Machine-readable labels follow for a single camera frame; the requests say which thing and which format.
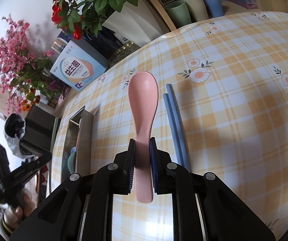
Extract teal spoon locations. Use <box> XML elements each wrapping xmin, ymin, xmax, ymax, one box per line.
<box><xmin>67</xmin><ymin>152</ymin><xmax>75</xmax><ymax>174</ymax></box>

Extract pink chopstick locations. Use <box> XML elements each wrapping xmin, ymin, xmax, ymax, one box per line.
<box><xmin>75</xmin><ymin>128</ymin><xmax>81</xmax><ymax>173</ymax></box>

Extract pink spoon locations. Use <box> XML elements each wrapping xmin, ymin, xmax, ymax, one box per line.
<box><xmin>128</xmin><ymin>71</ymin><xmax>159</xmax><ymax>203</ymax></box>

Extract blue spoon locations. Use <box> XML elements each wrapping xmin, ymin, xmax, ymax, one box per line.
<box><xmin>71</xmin><ymin>146</ymin><xmax>76</xmax><ymax>154</ymax></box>

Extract white sleeve forearm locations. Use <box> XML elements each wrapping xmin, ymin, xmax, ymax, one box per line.
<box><xmin>0</xmin><ymin>215</ymin><xmax>18</xmax><ymax>240</ymax></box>

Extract left hand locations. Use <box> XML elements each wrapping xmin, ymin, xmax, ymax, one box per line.
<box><xmin>3</xmin><ymin>188</ymin><xmax>37</xmax><ymax>229</ymax></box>

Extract white plastic bag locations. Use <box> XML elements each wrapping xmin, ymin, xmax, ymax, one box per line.
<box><xmin>4</xmin><ymin>113</ymin><xmax>35</xmax><ymax>160</ymax></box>

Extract blue chopstick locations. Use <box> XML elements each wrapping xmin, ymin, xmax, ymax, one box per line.
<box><xmin>166</xmin><ymin>84</ymin><xmax>191</xmax><ymax>171</ymax></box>
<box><xmin>163</xmin><ymin>93</ymin><xmax>184</xmax><ymax>166</ymax></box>

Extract black chair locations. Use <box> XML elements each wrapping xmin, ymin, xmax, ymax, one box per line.
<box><xmin>19</xmin><ymin>105</ymin><xmax>56</xmax><ymax>157</ymax></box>

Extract steel utensil tray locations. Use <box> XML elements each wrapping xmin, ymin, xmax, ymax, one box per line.
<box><xmin>61</xmin><ymin>107</ymin><xmax>94</xmax><ymax>181</ymax></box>

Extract pink cherry blossom plant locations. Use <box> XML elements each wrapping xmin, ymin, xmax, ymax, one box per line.
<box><xmin>0</xmin><ymin>16</ymin><xmax>66</xmax><ymax>114</ymax></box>

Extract yellow plaid tablecloth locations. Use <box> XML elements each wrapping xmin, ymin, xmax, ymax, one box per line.
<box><xmin>52</xmin><ymin>12</ymin><xmax>288</xmax><ymax>239</ymax></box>

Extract probiotic box light blue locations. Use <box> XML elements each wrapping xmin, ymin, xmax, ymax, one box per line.
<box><xmin>51</xmin><ymin>39</ymin><xmax>108</xmax><ymax>91</ymax></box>

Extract gold tin lid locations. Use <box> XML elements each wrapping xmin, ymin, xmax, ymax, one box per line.
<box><xmin>106</xmin><ymin>41</ymin><xmax>140</xmax><ymax>70</ymax></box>

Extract dark blue box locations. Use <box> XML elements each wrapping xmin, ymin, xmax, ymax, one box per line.
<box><xmin>83</xmin><ymin>27</ymin><xmax>122</xmax><ymax>60</ymax></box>

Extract red rose bouquet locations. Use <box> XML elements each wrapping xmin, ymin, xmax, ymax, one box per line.
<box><xmin>51</xmin><ymin>0</ymin><xmax>138</xmax><ymax>40</ymax></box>

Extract white flower pot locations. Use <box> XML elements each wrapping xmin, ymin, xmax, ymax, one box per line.
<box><xmin>103</xmin><ymin>0</ymin><xmax>169</xmax><ymax>47</ymax></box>

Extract beige cup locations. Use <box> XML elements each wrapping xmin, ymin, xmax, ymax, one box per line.
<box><xmin>183</xmin><ymin>0</ymin><xmax>209</xmax><ymax>22</ymax></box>

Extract green cup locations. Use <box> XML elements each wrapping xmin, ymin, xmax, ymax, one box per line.
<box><xmin>165</xmin><ymin>1</ymin><xmax>192</xmax><ymax>28</ymax></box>

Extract blue cup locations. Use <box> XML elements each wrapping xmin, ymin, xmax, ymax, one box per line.
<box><xmin>203</xmin><ymin>0</ymin><xmax>224</xmax><ymax>17</ymax></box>

